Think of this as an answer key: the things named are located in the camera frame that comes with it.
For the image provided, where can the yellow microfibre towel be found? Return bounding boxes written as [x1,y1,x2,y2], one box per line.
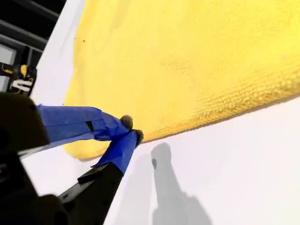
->
[63,0,300,162]

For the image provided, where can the yellow and black bar clamp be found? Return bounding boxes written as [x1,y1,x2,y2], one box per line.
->
[0,61,38,97]

